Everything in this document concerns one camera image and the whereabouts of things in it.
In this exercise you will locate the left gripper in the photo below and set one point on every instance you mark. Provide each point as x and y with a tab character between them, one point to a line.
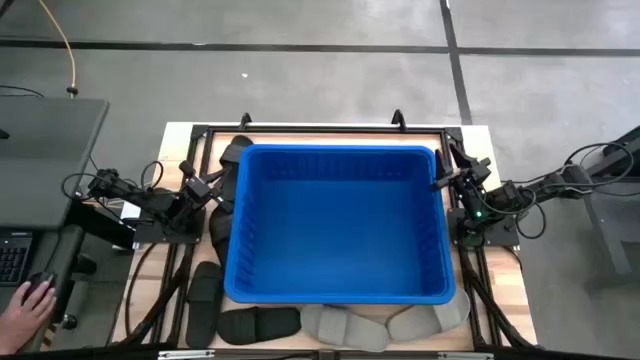
185	167

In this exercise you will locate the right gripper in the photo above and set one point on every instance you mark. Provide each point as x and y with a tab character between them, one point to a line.
470	200

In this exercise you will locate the black slide sandal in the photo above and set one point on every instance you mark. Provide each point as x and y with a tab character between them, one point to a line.
202	305
220	235
235	155
260	325

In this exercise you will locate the blue plastic bin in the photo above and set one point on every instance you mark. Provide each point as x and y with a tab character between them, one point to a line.
340	225

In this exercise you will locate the grey slide sandal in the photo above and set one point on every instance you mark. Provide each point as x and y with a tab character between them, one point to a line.
430	320
345	327

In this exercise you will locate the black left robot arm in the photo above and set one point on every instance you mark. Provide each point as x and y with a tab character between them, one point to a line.
150	200

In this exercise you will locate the black clamp hook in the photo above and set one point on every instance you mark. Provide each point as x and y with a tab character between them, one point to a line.
245	121
398	121

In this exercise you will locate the small white box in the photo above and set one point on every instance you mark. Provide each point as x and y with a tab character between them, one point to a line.
131	211

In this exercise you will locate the black desk support beam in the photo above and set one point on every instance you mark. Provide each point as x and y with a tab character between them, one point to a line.
100	226

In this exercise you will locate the dark grey keyboard shelf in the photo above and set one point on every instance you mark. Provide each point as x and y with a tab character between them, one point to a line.
62	245

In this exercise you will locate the grey desk top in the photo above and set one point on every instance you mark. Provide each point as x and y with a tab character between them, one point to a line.
45	160

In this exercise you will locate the black caster wheel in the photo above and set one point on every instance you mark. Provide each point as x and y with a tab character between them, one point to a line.
70	321

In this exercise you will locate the black computer mouse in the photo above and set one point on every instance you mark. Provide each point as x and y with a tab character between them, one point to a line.
37	279

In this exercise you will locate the black keyboard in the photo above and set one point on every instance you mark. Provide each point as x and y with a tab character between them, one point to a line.
12	260

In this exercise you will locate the person's hand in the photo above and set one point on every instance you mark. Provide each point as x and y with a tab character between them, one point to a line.
22	315

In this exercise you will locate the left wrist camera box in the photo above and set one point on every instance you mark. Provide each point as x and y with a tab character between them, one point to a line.
200	189

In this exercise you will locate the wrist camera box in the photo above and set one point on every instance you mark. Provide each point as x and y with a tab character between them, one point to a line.
200	189
481	170

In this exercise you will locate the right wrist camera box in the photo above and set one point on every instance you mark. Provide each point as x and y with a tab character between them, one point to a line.
481	170

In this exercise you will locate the black metal table frame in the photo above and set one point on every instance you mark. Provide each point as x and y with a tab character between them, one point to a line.
375	130

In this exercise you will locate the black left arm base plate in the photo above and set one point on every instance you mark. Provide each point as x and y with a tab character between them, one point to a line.
150	234

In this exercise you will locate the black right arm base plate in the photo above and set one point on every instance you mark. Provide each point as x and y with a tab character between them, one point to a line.
505	236

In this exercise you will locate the silver metal bracket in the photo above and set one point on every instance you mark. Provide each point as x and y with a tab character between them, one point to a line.
185	354
465	356

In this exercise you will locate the black side table frame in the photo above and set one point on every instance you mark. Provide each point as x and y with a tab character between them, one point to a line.
607	235

